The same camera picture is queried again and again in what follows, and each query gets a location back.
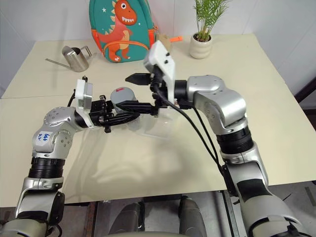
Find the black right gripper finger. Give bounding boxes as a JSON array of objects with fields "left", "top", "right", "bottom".
[
  {"left": 115, "top": 101, "right": 159, "bottom": 115},
  {"left": 125, "top": 73, "right": 152, "bottom": 86}
]

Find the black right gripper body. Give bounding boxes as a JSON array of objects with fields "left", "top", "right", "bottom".
[{"left": 147, "top": 66, "right": 171, "bottom": 117}]

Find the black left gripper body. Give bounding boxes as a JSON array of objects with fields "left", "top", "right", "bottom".
[{"left": 89, "top": 94, "right": 117, "bottom": 133}]

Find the clear plastic jar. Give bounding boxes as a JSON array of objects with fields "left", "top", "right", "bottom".
[{"left": 124, "top": 113, "right": 150, "bottom": 133}]

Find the grey jar lid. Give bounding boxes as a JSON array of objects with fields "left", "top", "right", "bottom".
[{"left": 109, "top": 86, "right": 138, "bottom": 110}]

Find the clear plastic box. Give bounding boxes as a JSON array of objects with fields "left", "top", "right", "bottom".
[{"left": 137, "top": 108, "right": 180, "bottom": 142}]

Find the teal dinosaur backpack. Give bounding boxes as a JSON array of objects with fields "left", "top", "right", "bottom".
[{"left": 88, "top": 0, "right": 159, "bottom": 63}]

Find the stainless steel watering can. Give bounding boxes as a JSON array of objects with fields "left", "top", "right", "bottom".
[{"left": 45, "top": 45, "right": 93, "bottom": 73}]

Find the white handwritten label sticker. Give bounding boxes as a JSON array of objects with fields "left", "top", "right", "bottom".
[{"left": 35, "top": 129, "right": 55, "bottom": 148}]

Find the green plant in white pot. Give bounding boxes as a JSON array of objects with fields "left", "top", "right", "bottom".
[{"left": 189, "top": 0, "right": 234, "bottom": 60}]

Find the dark rounded shape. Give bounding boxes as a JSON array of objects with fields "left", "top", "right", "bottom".
[
  {"left": 112, "top": 201, "right": 146, "bottom": 234},
  {"left": 177, "top": 195, "right": 208, "bottom": 234}
]

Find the dark furniture piece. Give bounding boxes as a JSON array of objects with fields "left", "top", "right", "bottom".
[{"left": 293, "top": 76, "right": 316, "bottom": 109}]

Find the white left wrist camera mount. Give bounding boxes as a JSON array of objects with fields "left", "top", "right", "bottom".
[{"left": 75, "top": 78, "right": 95, "bottom": 129}]

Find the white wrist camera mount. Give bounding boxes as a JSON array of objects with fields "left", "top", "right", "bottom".
[
  {"left": 143, "top": 40, "right": 177, "bottom": 107},
  {"left": 75, "top": 78, "right": 95, "bottom": 129}
]

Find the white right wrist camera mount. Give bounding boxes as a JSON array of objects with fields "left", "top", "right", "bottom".
[{"left": 143, "top": 40, "right": 177, "bottom": 107}]

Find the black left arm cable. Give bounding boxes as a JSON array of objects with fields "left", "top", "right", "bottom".
[{"left": 67, "top": 88, "right": 79, "bottom": 110}]

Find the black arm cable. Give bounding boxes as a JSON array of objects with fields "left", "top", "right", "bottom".
[
  {"left": 152, "top": 81, "right": 224, "bottom": 173},
  {"left": 177, "top": 98, "right": 227, "bottom": 175},
  {"left": 67, "top": 88, "right": 79, "bottom": 110}
]

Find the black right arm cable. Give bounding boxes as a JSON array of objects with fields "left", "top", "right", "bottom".
[
  {"left": 152, "top": 81, "right": 224, "bottom": 173},
  {"left": 177, "top": 98, "right": 227, "bottom": 175}
]

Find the metal table frame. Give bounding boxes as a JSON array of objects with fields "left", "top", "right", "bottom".
[{"left": 218, "top": 189, "right": 241, "bottom": 237}]

